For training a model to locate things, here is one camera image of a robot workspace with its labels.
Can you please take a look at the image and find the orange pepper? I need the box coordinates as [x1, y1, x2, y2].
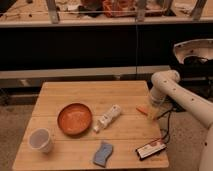
[136, 106, 148, 116]

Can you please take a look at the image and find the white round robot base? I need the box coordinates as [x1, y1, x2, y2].
[173, 38, 213, 64]

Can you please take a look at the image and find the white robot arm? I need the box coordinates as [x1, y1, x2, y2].
[149, 70, 213, 171]

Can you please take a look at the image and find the orange ceramic bowl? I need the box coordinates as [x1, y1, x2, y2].
[57, 103, 92, 136]

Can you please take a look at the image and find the white remote controller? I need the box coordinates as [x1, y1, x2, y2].
[93, 104, 122, 133]

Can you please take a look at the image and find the black and white electronic box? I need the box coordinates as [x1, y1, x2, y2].
[135, 139, 166, 161]

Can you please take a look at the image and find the blue sponge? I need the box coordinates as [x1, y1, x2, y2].
[93, 142, 113, 167]

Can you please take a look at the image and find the wooden table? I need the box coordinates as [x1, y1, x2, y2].
[13, 81, 169, 171]

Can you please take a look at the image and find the orange crate in background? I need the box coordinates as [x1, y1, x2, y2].
[102, 0, 135, 17]

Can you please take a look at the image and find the black cable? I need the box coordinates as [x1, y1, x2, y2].
[156, 107, 174, 145]

